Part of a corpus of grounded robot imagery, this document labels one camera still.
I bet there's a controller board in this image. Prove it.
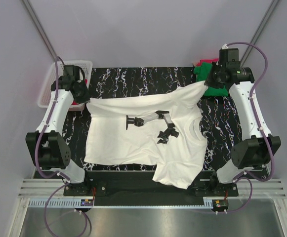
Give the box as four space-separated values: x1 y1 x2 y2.
81 199 93 206
213 199 229 209

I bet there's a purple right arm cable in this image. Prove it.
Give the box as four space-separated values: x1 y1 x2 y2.
190 41 276 214

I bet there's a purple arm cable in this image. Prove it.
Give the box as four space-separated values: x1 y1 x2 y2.
190 41 276 214
36 56 93 235

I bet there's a crumpled pink t-shirt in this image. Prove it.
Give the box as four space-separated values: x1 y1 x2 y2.
71 81 90 106

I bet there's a folded red t-shirt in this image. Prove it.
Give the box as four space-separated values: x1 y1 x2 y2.
196 58 219 67

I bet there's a white printed t-shirt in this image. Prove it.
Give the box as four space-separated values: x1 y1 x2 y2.
84 82 207 189

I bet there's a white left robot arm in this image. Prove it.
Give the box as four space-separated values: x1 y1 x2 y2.
25 65 90 184

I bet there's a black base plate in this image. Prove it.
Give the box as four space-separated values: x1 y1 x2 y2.
64 171 239 207

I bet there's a white plastic basket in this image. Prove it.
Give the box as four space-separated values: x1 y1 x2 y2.
37 60 93 112

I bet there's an aluminium rail frame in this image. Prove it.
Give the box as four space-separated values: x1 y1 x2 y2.
8 173 287 237

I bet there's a folded green t-shirt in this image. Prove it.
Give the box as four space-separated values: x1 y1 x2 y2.
193 63 229 97

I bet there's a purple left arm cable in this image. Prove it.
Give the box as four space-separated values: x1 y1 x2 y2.
36 56 93 235

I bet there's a left controller board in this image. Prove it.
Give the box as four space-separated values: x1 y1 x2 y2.
81 199 93 206

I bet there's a right controller board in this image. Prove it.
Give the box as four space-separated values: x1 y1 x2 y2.
213 199 229 209

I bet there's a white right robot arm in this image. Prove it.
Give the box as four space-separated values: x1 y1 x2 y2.
205 44 281 184

